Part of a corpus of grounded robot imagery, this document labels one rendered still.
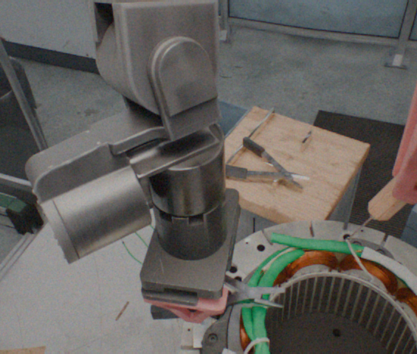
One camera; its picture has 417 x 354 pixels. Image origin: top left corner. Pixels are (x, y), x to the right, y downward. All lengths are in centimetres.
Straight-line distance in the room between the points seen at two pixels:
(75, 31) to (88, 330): 210
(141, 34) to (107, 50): 4
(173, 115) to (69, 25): 255
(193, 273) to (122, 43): 19
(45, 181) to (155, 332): 64
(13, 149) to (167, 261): 169
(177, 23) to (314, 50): 271
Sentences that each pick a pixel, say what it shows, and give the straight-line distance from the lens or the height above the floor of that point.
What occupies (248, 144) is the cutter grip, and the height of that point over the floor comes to 109.
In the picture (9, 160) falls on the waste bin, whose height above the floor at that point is 28.
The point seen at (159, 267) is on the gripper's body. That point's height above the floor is 126.
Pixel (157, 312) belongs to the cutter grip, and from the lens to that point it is 46.
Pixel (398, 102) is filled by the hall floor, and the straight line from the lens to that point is 266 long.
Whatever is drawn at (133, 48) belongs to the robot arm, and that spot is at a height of 144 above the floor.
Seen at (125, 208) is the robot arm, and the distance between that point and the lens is 30.
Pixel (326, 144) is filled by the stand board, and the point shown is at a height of 106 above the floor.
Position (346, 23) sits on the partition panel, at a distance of 285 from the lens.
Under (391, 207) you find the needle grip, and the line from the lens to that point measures 36.
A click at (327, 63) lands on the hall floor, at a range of 288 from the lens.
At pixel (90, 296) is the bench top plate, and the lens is 96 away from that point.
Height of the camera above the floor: 158
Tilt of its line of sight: 46 degrees down
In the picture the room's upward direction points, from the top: 5 degrees counter-clockwise
